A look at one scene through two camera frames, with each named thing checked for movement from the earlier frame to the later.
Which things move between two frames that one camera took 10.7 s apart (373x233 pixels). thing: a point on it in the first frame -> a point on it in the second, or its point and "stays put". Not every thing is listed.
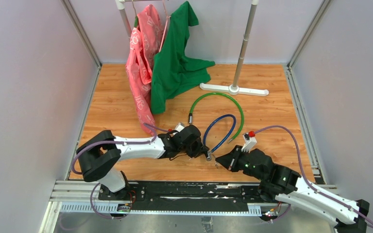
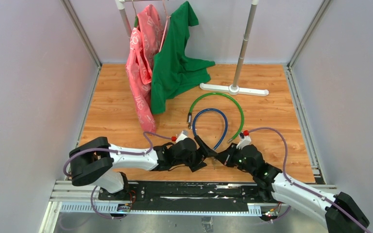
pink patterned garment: (144, 43) stays put
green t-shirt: (174, 69) stays put
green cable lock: (190, 117) stays put
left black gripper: (200, 149) -> (203, 152)
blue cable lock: (209, 155) -> (226, 126)
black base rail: (187, 197) stays put
